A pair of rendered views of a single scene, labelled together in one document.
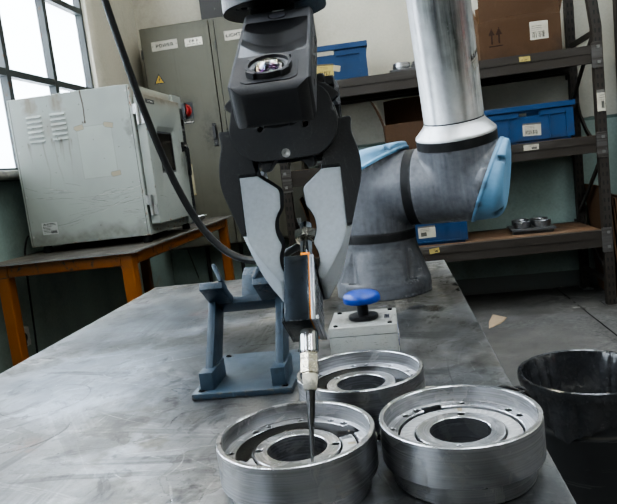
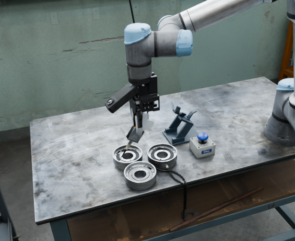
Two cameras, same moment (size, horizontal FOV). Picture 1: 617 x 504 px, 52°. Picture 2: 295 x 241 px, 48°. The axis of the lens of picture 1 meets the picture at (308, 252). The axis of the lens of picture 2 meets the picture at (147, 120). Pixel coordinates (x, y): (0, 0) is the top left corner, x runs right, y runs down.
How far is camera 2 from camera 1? 1.00 m
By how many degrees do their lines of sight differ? 65
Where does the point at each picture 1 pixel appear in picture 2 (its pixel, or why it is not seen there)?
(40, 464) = (127, 127)
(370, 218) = (275, 108)
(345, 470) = (119, 163)
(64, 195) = not seen: outside the picture
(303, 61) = (113, 104)
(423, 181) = (286, 109)
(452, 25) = not seen: outside the picture
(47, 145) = not seen: outside the picture
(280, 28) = (125, 90)
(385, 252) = (275, 123)
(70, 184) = not seen: outside the picture
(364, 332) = (193, 145)
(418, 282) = (282, 140)
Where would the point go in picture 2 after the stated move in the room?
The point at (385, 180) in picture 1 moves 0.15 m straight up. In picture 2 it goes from (281, 99) to (289, 59)
